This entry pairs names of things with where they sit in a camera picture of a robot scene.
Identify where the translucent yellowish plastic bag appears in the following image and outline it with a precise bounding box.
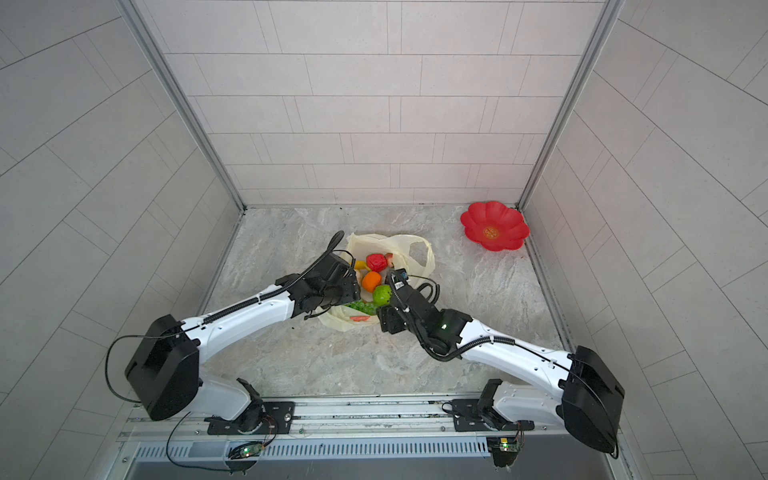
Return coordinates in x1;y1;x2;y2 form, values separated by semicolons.
319;234;436;332

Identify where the red flower-shaped plate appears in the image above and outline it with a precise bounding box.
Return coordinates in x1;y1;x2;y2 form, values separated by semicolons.
460;201;530;252

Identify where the left small circuit board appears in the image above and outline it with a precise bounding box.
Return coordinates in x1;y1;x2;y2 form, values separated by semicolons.
227;441;265;461

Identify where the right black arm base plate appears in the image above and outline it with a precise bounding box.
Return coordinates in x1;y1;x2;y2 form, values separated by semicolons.
441;398;535;432

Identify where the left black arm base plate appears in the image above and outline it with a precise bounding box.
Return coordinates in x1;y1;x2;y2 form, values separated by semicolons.
204;400;296;435

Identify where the green toy vegetable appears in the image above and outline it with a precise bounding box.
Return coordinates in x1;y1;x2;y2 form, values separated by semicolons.
347;300;377;316

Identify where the red toy fruit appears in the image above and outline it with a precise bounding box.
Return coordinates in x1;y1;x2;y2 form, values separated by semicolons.
365;254;389;273

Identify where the green toy apple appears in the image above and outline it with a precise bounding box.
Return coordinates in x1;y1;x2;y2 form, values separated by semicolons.
373;285;392;307

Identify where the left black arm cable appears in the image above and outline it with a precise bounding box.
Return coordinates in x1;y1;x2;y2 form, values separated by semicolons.
104;332;241;474

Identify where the right aluminium corner post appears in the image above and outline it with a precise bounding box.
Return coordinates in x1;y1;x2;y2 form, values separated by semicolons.
517;0;624;212

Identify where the aluminium mounting rail frame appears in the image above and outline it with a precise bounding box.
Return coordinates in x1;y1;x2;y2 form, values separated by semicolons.
116;392;622;463

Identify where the left aluminium corner post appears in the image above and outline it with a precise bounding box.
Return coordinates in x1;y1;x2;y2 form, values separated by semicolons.
115;0;247;213

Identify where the right small circuit board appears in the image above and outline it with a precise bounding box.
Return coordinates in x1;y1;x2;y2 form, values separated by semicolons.
486;437;522;468

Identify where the small circuit board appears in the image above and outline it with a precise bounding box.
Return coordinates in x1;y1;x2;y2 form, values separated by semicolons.
227;441;265;461
486;437;522;468

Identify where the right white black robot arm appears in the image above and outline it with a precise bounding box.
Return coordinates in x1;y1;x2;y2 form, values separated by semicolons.
378;269;625;456

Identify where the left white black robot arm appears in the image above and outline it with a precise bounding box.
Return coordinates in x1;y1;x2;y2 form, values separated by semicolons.
125;231;360;433

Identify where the orange toy fruit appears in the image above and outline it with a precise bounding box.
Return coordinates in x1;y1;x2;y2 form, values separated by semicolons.
360;271;382;293

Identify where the aluminium corner post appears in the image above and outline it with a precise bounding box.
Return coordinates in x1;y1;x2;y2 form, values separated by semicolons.
115;0;247;213
517;0;624;212

